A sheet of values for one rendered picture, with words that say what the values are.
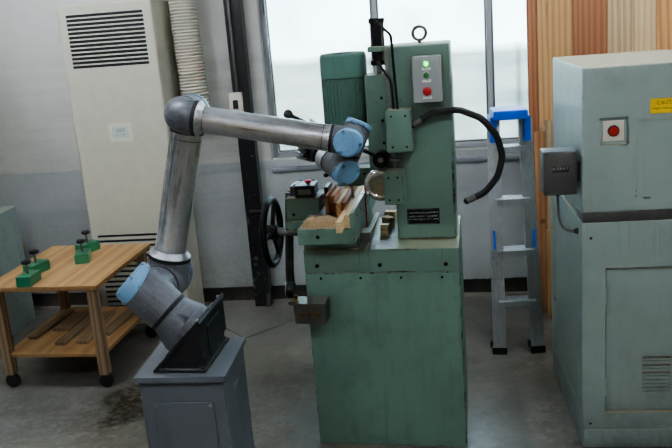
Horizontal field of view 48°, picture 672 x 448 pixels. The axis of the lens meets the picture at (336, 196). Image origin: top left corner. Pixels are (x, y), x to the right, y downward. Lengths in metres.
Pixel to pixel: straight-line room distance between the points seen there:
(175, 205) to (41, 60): 2.24
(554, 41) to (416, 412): 2.07
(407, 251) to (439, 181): 0.28
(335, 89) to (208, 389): 1.15
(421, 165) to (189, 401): 1.15
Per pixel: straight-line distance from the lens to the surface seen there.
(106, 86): 4.26
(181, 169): 2.63
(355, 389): 3.01
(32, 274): 3.81
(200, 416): 2.61
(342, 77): 2.80
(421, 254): 2.77
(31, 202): 4.93
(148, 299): 2.57
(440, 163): 2.79
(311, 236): 2.74
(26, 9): 4.76
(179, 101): 2.50
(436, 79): 2.68
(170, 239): 2.70
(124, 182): 4.32
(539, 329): 3.79
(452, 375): 2.95
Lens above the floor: 1.64
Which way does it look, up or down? 13 degrees down
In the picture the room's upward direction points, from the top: 4 degrees counter-clockwise
